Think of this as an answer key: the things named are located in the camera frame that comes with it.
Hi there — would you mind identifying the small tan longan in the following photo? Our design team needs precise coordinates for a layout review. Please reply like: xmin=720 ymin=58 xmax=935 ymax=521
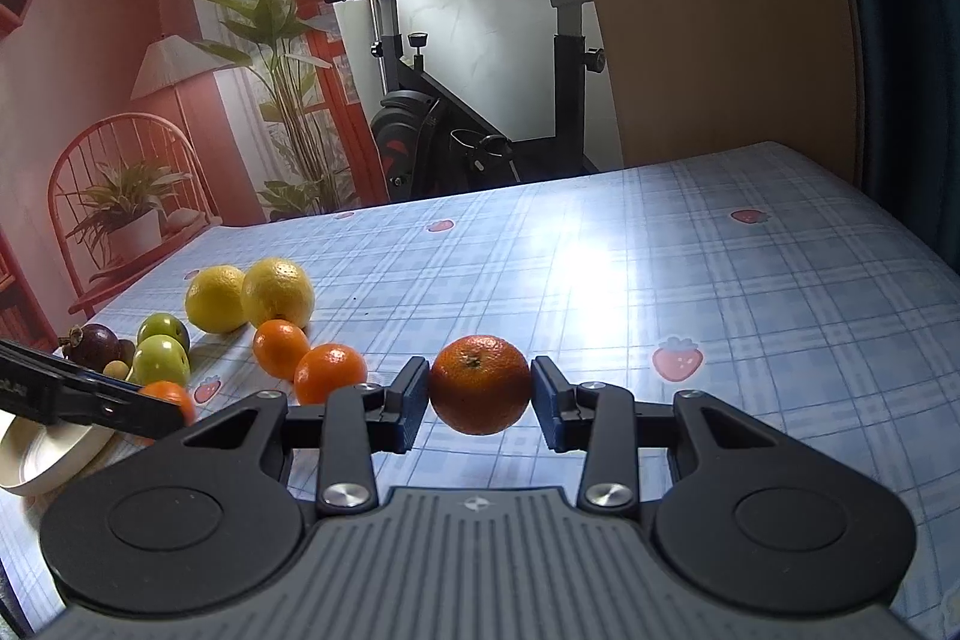
xmin=103 ymin=359 xmax=130 ymax=380

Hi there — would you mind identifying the small orange mandarin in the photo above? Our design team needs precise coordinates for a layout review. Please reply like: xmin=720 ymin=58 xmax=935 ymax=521
xmin=252 ymin=320 xmax=311 ymax=381
xmin=293 ymin=342 xmax=368 ymax=406

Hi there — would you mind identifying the dark purple mangosteen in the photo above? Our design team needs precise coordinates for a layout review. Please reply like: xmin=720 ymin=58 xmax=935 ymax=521
xmin=59 ymin=323 xmax=135 ymax=372

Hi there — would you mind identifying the green apple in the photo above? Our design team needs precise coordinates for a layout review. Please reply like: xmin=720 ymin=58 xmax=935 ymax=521
xmin=137 ymin=312 xmax=190 ymax=353
xmin=132 ymin=335 xmax=190 ymax=386

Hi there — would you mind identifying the cream round plate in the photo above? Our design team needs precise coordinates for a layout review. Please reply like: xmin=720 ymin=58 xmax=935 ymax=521
xmin=2 ymin=409 xmax=112 ymax=497

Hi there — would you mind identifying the yellow lemon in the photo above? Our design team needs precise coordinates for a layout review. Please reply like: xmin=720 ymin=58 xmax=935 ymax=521
xmin=184 ymin=265 xmax=245 ymax=335
xmin=241 ymin=257 xmax=316 ymax=330

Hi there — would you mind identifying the blue plaid strawberry tablecloth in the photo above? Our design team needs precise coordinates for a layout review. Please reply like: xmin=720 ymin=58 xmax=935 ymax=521
xmin=0 ymin=139 xmax=960 ymax=640

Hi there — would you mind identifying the black exercise bike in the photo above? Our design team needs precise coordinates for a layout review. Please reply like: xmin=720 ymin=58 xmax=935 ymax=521
xmin=325 ymin=0 xmax=605 ymax=203

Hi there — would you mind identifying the printed room scene backdrop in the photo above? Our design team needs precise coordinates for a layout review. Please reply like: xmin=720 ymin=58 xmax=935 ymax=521
xmin=2 ymin=0 xmax=386 ymax=349

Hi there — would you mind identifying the brown wooden wardrobe panel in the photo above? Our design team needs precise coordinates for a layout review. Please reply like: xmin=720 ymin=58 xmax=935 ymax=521
xmin=594 ymin=0 xmax=857 ymax=179

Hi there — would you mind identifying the dark teal curtain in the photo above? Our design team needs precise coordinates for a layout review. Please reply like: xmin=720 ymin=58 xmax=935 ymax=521
xmin=850 ymin=0 xmax=958 ymax=268

